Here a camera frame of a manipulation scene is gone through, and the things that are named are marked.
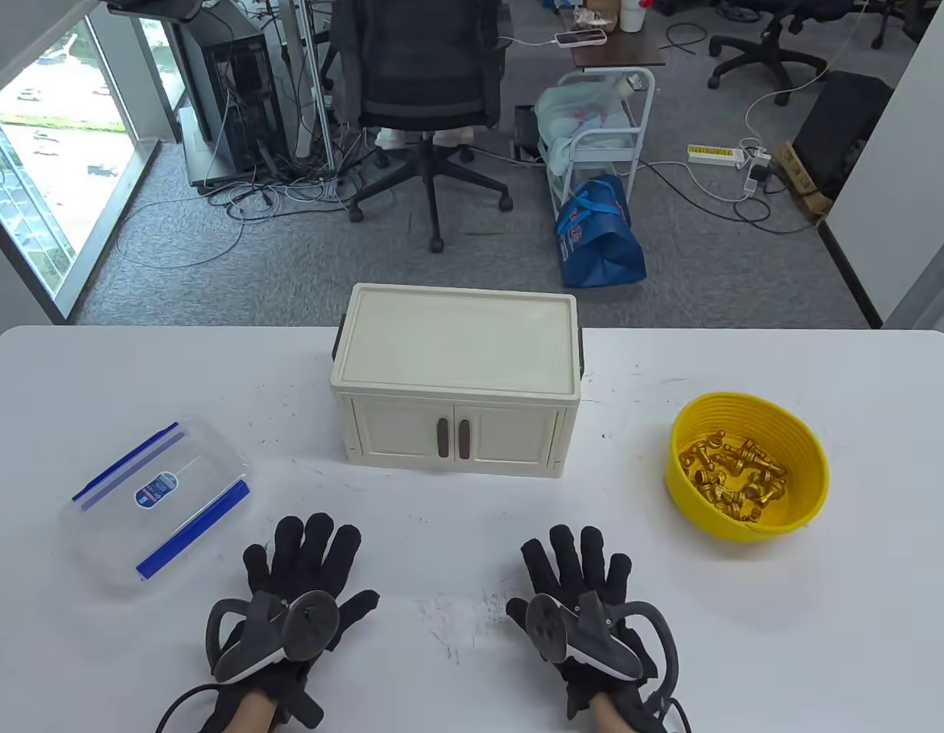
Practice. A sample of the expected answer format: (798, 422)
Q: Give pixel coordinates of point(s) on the white yellow power strip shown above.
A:
(712, 155)

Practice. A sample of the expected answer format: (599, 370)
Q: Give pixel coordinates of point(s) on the black mesh office chair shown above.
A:
(418, 69)

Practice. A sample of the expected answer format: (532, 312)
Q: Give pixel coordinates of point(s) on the white cup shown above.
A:
(631, 15)

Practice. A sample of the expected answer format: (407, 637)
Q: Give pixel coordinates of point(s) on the cream plastic cabinet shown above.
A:
(457, 343)

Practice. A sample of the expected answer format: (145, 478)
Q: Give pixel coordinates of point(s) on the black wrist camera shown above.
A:
(304, 702)
(580, 695)

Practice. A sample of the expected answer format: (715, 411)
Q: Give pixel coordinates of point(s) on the pile of gold chess pieces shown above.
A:
(735, 477)

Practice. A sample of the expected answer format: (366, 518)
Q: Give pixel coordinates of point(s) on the white metal pole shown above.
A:
(304, 76)

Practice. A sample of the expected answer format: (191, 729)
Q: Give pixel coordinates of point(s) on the snack package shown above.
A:
(594, 17)

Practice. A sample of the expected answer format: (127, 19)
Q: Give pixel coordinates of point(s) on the small black box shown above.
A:
(527, 134)

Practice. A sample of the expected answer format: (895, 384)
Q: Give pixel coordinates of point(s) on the blue shopping bag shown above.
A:
(602, 244)

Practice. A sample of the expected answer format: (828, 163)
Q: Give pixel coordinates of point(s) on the dark desk top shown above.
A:
(155, 6)

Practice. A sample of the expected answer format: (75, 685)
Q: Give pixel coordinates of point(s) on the black white hand controller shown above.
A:
(310, 622)
(544, 626)

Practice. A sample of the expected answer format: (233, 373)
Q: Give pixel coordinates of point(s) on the white rolling cart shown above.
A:
(602, 155)

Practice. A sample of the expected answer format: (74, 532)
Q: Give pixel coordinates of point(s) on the person's right forearm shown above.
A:
(608, 716)

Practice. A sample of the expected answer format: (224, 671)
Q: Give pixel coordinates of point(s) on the clear plastic box blue latches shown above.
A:
(189, 534)

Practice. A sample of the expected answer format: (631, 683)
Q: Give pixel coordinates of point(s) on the large window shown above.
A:
(52, 153)

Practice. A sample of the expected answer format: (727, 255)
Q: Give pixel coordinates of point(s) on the clear plastic lid blue label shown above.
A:
(163, 489)

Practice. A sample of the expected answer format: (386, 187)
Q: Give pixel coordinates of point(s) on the brown side table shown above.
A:
(632, 50)

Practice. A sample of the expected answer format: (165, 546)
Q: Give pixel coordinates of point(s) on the pink white phone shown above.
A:
(581, 37)

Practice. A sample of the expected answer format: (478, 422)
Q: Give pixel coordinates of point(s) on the white charger adapter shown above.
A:
(756, 175)

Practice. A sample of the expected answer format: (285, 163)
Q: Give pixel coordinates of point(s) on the black computer tower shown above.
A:
(235, 84)

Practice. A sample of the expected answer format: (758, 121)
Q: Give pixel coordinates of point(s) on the pale green plastic bag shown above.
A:
(571, 114)

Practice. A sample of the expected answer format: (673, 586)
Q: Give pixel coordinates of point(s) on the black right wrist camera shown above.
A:
(580, 695)

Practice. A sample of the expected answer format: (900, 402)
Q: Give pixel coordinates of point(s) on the black case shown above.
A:
(842, 130)

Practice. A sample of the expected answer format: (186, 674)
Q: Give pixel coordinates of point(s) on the cardboard box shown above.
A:
(804, 183)

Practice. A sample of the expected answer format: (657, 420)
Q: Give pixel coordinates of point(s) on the person's left hand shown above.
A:
(311, 550)

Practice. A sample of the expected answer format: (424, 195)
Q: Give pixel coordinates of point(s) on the yellow ribbed bowl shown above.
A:
(804, 489)

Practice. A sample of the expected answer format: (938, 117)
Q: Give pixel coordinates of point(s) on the person's right hand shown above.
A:
(575, 565)

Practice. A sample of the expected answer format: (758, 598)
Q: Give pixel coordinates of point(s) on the person's left forearm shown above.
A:
(258, 714)

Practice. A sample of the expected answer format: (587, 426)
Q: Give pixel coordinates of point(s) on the black white right hand controller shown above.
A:
(544, 626)

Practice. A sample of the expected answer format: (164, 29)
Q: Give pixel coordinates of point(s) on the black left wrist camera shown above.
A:
(304, 702)

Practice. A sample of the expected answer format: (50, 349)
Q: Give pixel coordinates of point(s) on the black white left hand controller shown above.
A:
(310, 622)

